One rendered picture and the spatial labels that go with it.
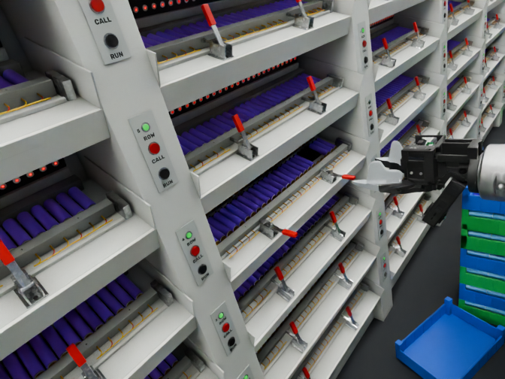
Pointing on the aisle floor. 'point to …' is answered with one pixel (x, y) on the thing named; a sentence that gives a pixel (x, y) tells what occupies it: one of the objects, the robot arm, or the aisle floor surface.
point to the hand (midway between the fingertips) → (368, 174)
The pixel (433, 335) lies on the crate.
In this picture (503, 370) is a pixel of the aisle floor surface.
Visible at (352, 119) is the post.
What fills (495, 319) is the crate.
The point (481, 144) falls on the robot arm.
